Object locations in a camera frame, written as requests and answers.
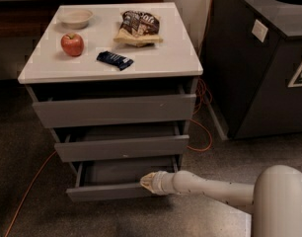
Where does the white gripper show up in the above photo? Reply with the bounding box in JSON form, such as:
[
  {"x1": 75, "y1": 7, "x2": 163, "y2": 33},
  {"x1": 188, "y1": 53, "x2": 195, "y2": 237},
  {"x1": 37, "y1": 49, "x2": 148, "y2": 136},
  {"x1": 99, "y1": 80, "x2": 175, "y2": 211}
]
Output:
[{"x1": 140, "y1": 171, "x2": 174, "y2": 196}]

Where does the grey bottom drawer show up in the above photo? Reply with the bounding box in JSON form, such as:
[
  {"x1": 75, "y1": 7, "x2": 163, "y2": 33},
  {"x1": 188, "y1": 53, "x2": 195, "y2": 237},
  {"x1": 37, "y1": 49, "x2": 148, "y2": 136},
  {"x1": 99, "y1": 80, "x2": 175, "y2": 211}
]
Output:
[{"x1": 66, "y1": 156, "x2": 179, "y2": 201}]

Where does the grey drawer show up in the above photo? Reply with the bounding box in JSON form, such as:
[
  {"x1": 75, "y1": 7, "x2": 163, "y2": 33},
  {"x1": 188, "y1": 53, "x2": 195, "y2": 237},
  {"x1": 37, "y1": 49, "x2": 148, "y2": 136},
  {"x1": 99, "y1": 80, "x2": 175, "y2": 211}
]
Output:
[
  {"x1": 55, "y1": 121, "x2": 189, "y2": 162},
  {"x1": 66, "y1": 156, "x2": 179, "y2": 201},
  {"x1": 33, "y1": 85, "x2": 195, "y2": 128}
]

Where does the brown chip bag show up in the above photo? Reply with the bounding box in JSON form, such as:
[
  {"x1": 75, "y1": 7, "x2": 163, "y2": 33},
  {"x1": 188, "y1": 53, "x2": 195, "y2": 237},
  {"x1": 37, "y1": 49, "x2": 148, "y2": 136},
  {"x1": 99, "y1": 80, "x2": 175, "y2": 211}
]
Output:
[{"x1": 113, "y1": 10, "x2": 163, "y2": 47}]

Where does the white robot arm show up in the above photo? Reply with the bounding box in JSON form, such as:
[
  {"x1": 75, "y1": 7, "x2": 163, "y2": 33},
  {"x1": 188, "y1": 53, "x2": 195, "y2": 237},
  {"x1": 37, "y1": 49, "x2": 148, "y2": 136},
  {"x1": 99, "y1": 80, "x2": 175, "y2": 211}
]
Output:
[{"x1": 140, "y1": 165, "x2": 302, "y2": 237}]

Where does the grey top drawer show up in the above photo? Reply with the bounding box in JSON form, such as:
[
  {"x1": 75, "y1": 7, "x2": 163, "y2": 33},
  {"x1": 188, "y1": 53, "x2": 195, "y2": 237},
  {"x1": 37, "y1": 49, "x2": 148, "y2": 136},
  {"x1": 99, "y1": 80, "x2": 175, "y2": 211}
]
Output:
[{"x1": 33, "y1": 85, "x2": 195, "y2": 128}]

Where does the grey middle drawer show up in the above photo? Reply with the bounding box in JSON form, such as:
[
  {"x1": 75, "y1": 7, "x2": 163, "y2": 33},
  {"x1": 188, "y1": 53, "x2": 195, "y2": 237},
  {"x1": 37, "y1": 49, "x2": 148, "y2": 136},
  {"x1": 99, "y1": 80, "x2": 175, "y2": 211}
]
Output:
[{"x1": 55, "y1": 121, "x2": 189, "y2": 162}]

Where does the grey drawer cabinet white top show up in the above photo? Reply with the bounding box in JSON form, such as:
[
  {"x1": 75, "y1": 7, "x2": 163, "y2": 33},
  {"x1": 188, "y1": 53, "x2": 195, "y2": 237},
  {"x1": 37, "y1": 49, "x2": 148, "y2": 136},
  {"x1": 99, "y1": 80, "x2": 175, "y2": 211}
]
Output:
[{"x1": 19, "y1": 3, "x2": 202, "y2": 185}]

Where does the dark blue snack bar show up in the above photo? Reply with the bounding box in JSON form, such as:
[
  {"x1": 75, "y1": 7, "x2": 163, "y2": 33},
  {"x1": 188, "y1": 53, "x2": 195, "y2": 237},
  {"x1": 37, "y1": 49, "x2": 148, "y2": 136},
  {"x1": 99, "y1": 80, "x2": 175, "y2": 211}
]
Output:
[{"x1": 97, "y1": 51, "x2": 133, "y2": 71}]

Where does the red apple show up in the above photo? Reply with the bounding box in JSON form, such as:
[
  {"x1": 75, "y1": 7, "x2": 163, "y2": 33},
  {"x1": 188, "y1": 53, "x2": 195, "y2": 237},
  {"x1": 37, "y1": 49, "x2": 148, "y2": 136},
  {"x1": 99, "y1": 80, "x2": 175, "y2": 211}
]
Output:
[{"x1": 60, "y1": 33, "x2": 84, "y2": 56}]

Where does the black trash bin cabinet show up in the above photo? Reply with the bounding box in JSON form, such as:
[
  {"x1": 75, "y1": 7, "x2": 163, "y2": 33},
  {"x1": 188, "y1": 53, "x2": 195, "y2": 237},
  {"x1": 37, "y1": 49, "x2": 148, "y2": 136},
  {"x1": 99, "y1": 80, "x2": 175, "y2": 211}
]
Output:
[{"x1": 200, "y1": 0, "x2": 302, "y2": 139}]

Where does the white paper bowl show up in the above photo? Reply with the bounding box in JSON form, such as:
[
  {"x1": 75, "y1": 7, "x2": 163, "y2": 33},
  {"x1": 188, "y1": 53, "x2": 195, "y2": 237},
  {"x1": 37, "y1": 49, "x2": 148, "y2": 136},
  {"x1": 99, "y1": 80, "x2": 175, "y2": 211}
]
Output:
[{"x1": 58, "y1": 9, "x2": 93, "y2": 30}]

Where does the white label on bin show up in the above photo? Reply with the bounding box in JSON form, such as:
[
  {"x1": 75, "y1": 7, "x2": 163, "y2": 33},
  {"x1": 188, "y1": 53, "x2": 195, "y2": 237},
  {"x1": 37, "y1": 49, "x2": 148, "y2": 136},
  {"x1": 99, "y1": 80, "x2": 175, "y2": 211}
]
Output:
[{"x1": 252, "y1": 20, "x2": 268, "y2": 42}]

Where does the orange extension cable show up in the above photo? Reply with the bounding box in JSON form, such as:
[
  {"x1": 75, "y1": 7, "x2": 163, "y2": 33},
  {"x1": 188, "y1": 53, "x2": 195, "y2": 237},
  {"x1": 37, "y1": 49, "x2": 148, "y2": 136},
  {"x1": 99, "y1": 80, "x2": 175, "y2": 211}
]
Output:
[{"x1": 2, "y1": 0, "x2": 224, "y2": 237}]

